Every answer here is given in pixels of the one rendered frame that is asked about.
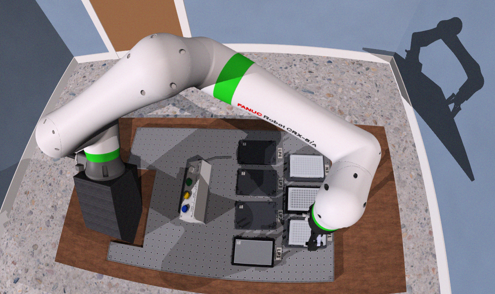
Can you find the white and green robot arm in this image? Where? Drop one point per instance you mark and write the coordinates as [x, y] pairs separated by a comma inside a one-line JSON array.
[[162, 65]]

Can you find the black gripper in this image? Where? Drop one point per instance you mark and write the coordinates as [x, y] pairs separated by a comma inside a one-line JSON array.
[[314, 242]]

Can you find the white button panel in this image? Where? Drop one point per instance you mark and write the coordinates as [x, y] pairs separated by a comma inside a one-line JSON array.
[[196, 191]]

